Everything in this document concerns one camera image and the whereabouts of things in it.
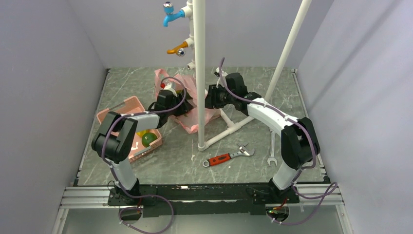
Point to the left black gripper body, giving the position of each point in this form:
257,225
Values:
180,111

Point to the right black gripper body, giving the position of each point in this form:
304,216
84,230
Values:
219,97

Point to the pink plastic bag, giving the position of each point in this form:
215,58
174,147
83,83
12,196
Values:
189,120

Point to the dark green fake lime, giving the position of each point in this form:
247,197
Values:
148,138

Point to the yellow fake fruit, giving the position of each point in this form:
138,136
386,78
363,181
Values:
141,133

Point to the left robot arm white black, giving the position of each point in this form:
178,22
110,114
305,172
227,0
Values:
115,136

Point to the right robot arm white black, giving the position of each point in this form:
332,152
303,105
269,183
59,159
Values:
299,142

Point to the orange faucet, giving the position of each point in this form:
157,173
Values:
179,50

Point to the silver open end wrench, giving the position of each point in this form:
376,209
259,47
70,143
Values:
271,159

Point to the blue faucet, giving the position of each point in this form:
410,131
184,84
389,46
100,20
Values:
170,14

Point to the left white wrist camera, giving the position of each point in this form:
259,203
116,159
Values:
170,86

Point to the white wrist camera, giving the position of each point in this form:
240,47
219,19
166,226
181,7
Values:
219,73
170,86

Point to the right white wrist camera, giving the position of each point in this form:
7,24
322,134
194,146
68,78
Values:
219,73

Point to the white PVC pipe frame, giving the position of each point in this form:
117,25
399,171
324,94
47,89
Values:
199,29

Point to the red handled adjustable wrench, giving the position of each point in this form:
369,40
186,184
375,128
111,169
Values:
242,151

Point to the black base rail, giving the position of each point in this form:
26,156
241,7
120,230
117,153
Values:
204,199

